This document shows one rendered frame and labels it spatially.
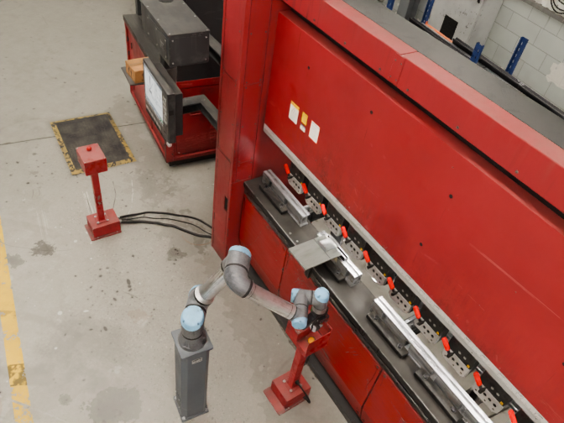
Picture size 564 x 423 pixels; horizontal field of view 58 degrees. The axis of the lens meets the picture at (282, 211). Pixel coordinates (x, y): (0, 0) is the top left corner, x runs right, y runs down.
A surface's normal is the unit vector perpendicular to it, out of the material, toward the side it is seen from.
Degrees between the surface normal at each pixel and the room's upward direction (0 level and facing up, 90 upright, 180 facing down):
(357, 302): 0
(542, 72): 90
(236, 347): 0
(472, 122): 90
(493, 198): 90
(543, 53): 90
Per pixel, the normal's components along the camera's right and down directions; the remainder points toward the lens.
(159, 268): 0.13, -0.72
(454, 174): -0.84, 0.29
